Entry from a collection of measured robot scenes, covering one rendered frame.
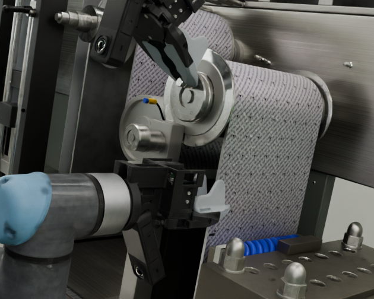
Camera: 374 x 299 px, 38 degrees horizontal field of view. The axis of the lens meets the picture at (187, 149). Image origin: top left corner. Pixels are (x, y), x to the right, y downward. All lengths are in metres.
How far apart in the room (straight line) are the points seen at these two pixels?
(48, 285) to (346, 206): 3.21
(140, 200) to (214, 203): 0.15
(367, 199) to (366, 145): 2.64
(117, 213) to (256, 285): 0.22
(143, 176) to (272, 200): 0.31
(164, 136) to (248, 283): 0.25
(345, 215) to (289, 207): 2.78
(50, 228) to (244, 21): 0.76
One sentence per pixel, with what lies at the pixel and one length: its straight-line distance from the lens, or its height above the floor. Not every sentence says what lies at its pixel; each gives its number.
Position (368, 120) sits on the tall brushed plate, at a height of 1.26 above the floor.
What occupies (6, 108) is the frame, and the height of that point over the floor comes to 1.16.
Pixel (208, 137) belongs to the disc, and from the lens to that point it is 0.80.
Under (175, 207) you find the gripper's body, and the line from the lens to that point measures 0.71.
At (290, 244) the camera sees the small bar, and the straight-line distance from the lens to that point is 0.90.
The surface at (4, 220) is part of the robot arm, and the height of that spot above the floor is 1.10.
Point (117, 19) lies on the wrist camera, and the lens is 0.70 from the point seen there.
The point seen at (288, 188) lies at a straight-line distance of 0.95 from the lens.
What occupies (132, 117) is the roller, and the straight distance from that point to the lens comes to 0.95.
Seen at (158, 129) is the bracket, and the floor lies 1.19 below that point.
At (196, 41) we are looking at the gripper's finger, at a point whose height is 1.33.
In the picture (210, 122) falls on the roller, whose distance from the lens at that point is 0.80.
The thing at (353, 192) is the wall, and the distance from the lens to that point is 3.71.
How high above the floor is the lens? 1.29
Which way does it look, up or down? 8 degrees down
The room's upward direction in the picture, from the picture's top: 10 degrees clockwise
